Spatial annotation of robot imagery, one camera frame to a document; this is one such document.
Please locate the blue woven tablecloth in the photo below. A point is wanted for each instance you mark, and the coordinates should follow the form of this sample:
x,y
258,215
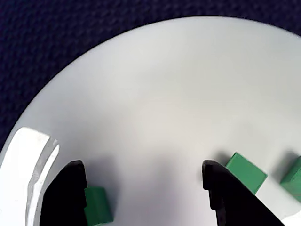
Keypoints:
x,y
47,35

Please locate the green cube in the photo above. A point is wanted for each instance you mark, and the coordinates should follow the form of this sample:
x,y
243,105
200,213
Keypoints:
x,y
249,175
294,183
98,207

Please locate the white round plate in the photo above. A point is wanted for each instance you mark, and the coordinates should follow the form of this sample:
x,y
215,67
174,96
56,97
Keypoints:
x,y
164,94

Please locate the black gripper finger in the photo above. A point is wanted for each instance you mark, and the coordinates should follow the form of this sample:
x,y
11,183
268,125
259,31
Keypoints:
x,y
235,207
63,202

